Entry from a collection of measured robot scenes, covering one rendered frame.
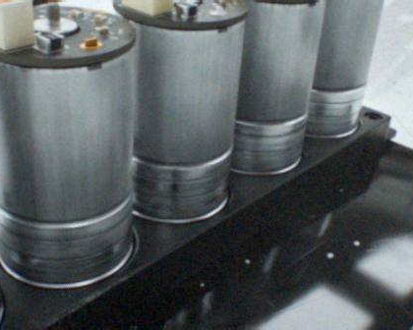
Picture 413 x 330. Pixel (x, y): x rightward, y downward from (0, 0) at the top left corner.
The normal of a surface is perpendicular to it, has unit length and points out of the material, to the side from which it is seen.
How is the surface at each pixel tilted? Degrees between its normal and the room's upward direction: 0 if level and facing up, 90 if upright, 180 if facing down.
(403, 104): 0
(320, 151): 0
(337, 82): 90
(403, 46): 0
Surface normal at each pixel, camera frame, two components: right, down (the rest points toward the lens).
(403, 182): 0.07, -0.86
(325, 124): 0.09, 0.51
